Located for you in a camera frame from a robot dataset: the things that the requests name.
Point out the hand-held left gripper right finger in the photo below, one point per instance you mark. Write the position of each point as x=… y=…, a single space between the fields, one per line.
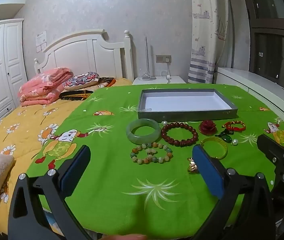
x=206 y=170

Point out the green jade bangle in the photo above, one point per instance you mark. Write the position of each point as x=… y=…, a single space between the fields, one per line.
x=132 y=134

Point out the green printed tablecloth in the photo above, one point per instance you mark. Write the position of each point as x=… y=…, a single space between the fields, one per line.
x=119 y=180

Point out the orange dark patterned pillow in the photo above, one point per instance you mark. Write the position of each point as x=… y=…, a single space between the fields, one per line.
x=106 y=82

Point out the green glass pendant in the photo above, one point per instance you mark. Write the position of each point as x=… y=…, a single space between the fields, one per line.
x=225 y=135

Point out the black feather print pillow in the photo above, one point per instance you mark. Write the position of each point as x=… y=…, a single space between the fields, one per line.
x=75 y=94

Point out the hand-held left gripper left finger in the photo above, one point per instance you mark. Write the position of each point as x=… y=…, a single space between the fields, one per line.
x=74 y=165

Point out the white patterned round pillow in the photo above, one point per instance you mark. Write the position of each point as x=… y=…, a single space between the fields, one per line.
x=81 y=81

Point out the boat print curtain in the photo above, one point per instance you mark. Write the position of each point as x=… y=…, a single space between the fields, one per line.
x=207 y=30

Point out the yellow floral bedsheet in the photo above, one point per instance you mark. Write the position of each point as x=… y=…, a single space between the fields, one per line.
x=14 y=120

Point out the white nightstand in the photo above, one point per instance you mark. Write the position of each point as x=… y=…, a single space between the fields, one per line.
x=157 y=81

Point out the yellow amber bangle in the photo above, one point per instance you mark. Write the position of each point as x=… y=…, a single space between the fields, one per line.
x=223 y=152

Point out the red rose brooch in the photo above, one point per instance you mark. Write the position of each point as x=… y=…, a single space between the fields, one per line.
x=207 y=127

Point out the white lamp stand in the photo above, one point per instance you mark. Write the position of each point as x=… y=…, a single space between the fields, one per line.
x=146 y=60

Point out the white wall switch panel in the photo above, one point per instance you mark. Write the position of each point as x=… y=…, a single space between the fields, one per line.
x=41 y=42

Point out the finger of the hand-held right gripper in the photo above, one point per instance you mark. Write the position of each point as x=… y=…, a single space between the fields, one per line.
x=273 y=147

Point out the white pearl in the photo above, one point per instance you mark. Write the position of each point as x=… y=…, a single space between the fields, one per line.
x=165 y=123
x=235 y=142

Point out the pink folded quilt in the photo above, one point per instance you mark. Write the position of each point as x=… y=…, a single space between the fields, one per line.
x=44 y=87

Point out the white wooden headboard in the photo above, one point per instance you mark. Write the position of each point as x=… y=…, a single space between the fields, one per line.
x=81 y=52

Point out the grey cardboard box tray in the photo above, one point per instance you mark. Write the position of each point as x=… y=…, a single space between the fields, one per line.
x=182 y=102

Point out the person's left hand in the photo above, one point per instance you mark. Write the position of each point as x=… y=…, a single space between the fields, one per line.
x=124 y=237

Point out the white window sill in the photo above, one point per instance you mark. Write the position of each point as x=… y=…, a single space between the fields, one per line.
x=244 y=80

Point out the dark framed window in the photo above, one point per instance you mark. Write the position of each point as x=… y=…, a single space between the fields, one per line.
x=272 y=42

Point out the wall socket panel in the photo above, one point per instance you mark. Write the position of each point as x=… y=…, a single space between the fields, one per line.
x=160 y=59

